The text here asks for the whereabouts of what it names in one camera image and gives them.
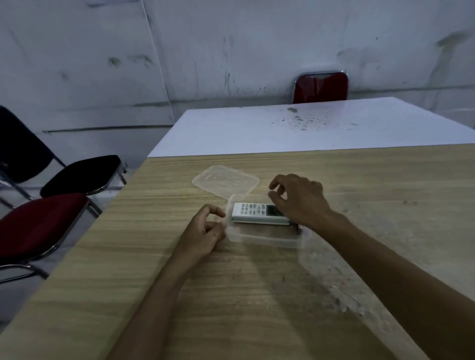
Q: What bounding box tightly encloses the white remote control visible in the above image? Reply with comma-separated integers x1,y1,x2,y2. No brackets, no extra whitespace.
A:
232,202,292,226

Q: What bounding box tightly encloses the clear plastic lid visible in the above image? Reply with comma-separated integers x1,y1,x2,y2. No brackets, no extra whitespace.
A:
191,164,261,203

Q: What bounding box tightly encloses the person's left forearm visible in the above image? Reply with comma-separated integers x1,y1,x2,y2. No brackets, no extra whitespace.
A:
107,253,195,360

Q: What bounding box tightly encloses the clear plastic container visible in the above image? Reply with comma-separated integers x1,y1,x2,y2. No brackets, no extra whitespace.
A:
224,193,309,249

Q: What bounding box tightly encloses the person's left hand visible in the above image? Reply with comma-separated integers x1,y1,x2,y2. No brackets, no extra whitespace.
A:
172,203,227,266

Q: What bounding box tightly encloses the white table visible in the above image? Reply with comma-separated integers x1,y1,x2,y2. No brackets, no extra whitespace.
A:
147,97,475,158

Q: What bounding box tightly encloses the black folding chair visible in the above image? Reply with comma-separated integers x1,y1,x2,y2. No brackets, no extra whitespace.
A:
0,105,129,209

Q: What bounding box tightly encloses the person's right hand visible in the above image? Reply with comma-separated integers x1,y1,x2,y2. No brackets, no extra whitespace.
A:
267,173,340,233

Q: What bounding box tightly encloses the red padded chair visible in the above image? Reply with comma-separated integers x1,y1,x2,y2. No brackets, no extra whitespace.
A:
292,71,350,105
0,192,103,285

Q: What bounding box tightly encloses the person's right forearm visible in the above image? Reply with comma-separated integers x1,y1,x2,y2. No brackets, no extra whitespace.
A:
318,212,475,360

